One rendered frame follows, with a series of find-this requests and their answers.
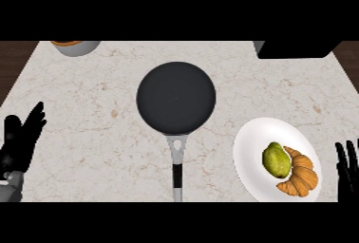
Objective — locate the black appliance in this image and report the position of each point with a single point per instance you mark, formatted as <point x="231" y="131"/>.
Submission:
<point x="297" y="49"/>

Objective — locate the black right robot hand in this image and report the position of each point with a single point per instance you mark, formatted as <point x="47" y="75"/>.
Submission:
<point x="347" y="171"/>

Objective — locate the grey bowl with orange content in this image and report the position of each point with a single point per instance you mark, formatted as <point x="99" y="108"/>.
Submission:
<point x="77" y="47"/>

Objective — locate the green pear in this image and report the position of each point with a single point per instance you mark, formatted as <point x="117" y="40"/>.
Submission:
<point x="276" y="160"/>

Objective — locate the black frying pan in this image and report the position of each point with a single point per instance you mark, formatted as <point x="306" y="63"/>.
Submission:
<point x="176" y="104"/>

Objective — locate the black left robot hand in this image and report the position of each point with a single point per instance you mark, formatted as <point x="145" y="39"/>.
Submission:
<point x="18" y="142"/>

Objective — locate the brown croissant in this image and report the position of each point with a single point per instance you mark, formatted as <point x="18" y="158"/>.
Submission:
<point x="301" y="177"/>

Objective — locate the white plate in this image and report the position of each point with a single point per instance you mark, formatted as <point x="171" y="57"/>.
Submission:
<point x="262" y="148"/>

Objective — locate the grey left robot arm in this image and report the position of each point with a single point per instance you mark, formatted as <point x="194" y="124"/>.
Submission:
<point x="10" y="187"/>

